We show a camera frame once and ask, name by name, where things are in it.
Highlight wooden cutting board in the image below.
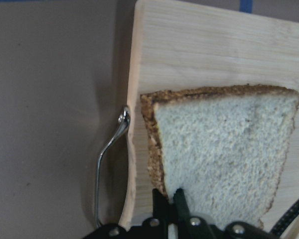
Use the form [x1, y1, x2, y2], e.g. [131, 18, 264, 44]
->
[120, 0, 299, 230]

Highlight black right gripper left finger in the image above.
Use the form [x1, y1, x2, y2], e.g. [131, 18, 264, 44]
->
[151, 189, 176, 239]

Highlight bread slice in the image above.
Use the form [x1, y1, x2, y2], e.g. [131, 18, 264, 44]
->
[140, 85, 299, 228]

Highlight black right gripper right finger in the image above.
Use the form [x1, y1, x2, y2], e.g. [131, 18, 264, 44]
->
[173, 189, 216, 239]

